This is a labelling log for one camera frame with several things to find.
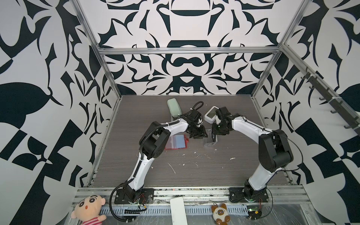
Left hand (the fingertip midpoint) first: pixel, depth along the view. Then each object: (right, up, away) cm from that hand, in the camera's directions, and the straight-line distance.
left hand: (205, 134), depth 95 cm
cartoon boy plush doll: (-58, -29, -31) cm, 72 cm away
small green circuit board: (+20, -35, -24) cm, 47 cm away
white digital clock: (+5, +12, +6) cm, 14 cm away
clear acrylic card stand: (+1, -5, -2) cm, 5 cm away
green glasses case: (-22, +18, +16) cm, 32 cm away
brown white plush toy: (+2, -33, -28) cm, 43 cm away
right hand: (+6, +3, -1) cm, 7 cm away
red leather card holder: (-19, -5, -1) cm, 20 cm away
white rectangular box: (-18, -32, -29) cm, 47 cm away
